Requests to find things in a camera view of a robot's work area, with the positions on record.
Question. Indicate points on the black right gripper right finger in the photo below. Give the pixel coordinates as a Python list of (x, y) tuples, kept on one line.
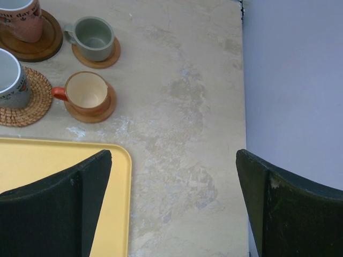
[(289, 214)]

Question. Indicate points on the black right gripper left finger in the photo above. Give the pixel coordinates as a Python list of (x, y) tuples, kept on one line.
[(56, 215)]

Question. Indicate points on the light wooden round coaster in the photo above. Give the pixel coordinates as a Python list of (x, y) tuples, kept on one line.
[(98, 116)]

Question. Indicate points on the large woven rattan coaster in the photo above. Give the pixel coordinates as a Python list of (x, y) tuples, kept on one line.
[(39, 104)]

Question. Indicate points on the small orange cup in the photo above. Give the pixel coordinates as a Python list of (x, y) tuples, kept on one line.
[(86, 91)]

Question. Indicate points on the grey blue mug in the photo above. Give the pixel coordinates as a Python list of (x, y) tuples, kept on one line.
[(15, 87)]

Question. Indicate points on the small grey cup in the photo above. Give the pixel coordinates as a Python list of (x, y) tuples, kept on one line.
[(93, 37)]

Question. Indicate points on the orange white mug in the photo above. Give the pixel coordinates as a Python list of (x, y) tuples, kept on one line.
[(23, 19)]

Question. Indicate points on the yellow plastic tray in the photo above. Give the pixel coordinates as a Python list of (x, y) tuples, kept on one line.
[(24, 161)]

